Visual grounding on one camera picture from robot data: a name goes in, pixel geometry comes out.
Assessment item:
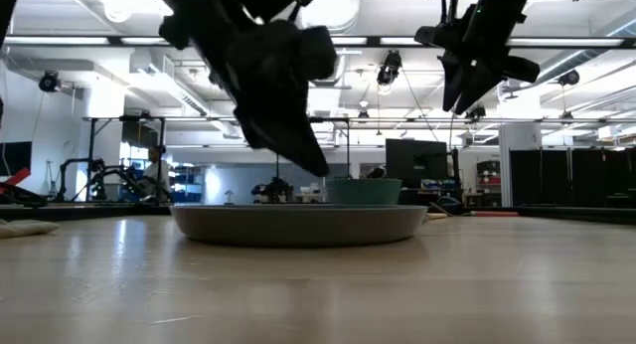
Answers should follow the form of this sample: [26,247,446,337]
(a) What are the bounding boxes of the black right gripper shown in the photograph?
[414,4,542,116]

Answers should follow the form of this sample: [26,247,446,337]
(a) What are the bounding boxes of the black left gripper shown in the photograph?
[158,14,339,179]

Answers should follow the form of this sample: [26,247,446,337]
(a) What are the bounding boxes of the grey-blue round plate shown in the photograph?
[169,203,429,249]

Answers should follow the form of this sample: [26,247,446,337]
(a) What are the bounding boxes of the black computer monitor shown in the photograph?
[385,137,450,190]

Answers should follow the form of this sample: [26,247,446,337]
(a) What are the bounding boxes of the shelf with red boxes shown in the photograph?
[475,158,503,208]

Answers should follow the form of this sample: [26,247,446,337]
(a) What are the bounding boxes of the teal bowl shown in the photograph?
[325,177,403,207]

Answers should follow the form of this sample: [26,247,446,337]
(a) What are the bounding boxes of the blue storage bins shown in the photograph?
[170,163,206,205]

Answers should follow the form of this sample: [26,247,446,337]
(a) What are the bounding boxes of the person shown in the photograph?
[140,144,174,205]

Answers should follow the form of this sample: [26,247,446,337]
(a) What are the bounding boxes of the black partition panels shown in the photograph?
[509,145,636,210]

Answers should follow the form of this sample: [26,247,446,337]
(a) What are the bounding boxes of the red and black equipment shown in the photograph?
[0,166,50,209]

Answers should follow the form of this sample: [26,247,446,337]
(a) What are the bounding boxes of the folded beige cloth napkin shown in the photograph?
[0,218,61,240]

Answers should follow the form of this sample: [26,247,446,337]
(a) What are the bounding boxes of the red-handled metal fork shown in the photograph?
[469,210,521,219]

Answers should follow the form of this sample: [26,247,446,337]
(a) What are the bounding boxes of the black neighbouring station frame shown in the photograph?
[54,113,170,205]

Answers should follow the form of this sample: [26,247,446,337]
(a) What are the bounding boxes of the black wall screen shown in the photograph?
[0,140,34,178]

